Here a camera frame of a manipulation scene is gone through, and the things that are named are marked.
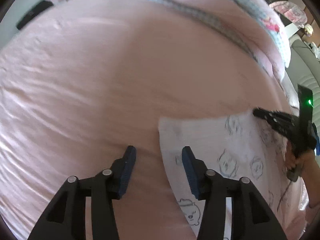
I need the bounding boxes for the pink cartoon print pajama pants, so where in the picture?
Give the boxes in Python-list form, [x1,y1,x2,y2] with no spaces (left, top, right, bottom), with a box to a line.
[158,112,308,239]

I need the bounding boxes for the person right hand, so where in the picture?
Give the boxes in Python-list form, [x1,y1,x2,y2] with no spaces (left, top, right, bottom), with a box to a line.
[285,142,319,170]

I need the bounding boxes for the light pink pillow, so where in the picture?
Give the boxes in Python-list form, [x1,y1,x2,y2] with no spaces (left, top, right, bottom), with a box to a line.
[281,73,299,116]

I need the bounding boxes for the grey padded headboard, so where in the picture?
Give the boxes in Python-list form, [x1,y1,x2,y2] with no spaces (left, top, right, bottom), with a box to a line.
[286,39,319,108]

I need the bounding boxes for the pink hanging garment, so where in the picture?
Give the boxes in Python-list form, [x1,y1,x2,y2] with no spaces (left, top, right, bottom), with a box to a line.
[269,1,308,28]

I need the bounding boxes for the folded pink checkered duvet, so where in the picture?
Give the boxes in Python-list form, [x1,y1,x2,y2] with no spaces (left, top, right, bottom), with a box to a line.
[141,0,292,91]

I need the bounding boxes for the pink bed sheet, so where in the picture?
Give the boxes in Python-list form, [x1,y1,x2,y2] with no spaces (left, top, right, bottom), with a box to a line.
[1,0,289,239]

